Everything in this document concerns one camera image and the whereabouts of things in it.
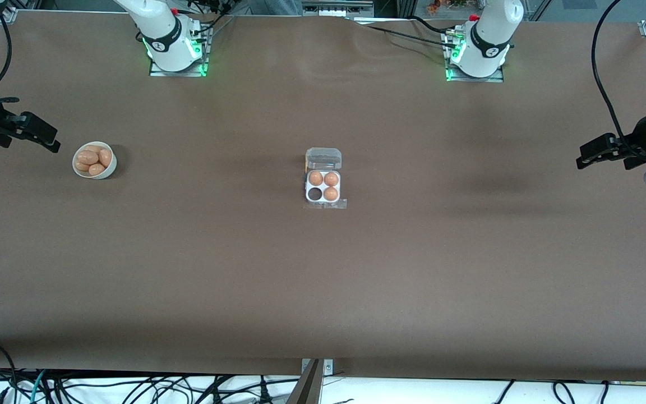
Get clear plastic egg box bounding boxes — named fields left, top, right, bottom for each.
left=304, top=147, right=343, bottom=205

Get white round bowl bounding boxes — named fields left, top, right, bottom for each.
left=72, top=141, right=118, bottom=180

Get orange background items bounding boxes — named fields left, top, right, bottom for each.
left=427, top=0, right=469, bottom=15

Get clear adhesive tape strip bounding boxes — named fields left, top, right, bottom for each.
left=303, top=198, right=348, bottom=210

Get person in blue jeans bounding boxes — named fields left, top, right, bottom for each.
left=247, top=0, right=303, bottom=16

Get grey power strip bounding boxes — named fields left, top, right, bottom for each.
left=302, top=0, right=376, bottom=16

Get brown table cover sheet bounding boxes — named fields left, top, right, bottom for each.
left=0, top=10, right=646, bottom=383

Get black base cable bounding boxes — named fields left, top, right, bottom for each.
left=186, top=0, right=239, bottom=34
left=407, top=15, right=464, bottom=35
left=357, top=22, right=455, bottom=47

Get teal floor cable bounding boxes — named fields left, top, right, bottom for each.
left=29, top=369, right=48, bottom=404

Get small metal bracket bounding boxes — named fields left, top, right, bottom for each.
left=301, top=358, right=334, bottom=375

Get grey camera mount pole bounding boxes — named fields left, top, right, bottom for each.
left=285, top=359, right=324, bottom=404

